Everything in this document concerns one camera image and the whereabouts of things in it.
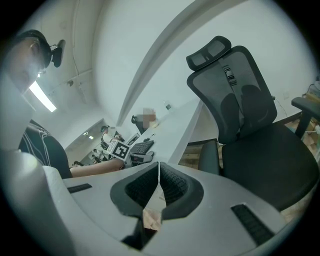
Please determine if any small black office chair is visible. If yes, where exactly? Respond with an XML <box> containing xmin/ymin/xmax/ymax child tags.
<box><xmin>131</xmin><ymin>114</ymin><xmax>148</xmax><ymax>135</ymax></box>

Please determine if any black head-mounted camera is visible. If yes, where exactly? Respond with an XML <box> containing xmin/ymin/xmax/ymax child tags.
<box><xmin>49</xmin><ymin>39</ymin><xmax>66</xmax><ymax>68</ymax></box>

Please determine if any person's head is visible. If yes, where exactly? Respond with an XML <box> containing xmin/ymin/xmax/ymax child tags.
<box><xmin>4</xmin><ymin>29</ymin><xmax>52</xmax><ymax>95</ymax></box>

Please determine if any red potted plant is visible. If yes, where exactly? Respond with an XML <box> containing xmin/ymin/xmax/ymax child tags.
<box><xmin>142</xmin><ymin>107</ymin><xmax>161</xmax><ymax>129</ymax></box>

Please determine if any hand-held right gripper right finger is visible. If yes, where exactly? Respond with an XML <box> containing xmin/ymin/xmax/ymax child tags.
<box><xmin>142</xmin><ymin>162</ymin><xmax>288</xmax><ymax>256</ymax></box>

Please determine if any black mesh office chair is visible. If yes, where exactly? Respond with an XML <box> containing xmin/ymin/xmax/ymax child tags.
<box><xmin>186</xmin><ymin>35</ymin><xmax>320</xmax><ymax>212</ymax></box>

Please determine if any black keyboard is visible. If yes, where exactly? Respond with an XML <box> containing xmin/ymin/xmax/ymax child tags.
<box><xmin>129</xmin><ymin>139</ymin><xmax>155</xmax><ymax>155</ymax></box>

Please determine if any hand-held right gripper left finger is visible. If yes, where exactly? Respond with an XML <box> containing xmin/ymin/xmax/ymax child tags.
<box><xmin>62</xmin><ymin>161</ymin><xmax>160</xmax><ymax>251</ymax></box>

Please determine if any person's black t-shirt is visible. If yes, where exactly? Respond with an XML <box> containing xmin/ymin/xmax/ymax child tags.
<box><xmin>18</xmin><ymin>119</ymin><xmax>74</xmax><ymax>179</ymax></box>

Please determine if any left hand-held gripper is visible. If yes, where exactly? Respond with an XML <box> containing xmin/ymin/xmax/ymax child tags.
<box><xmin>107</xmin><ymin>139</ymin><xmax>155</xmax><ymax>169</ymax></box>

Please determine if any person's left forearm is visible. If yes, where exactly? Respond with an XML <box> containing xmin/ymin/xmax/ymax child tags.
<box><xmin>69</xmin><ymin>158</ymin><xmax>126</xmax><ymax>178</ymax></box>

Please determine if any ceiling tube light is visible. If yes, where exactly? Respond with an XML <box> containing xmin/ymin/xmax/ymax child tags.
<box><xmin>28</xmin><ymin>79</ymin><xmax>57</xmax><ymax>113</ymax></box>

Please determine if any small white table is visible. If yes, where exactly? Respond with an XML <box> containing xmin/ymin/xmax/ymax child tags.
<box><xmin>126</xmin><ymin>132</ymin><xmax>141</xmax><ymax>146</ymax></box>

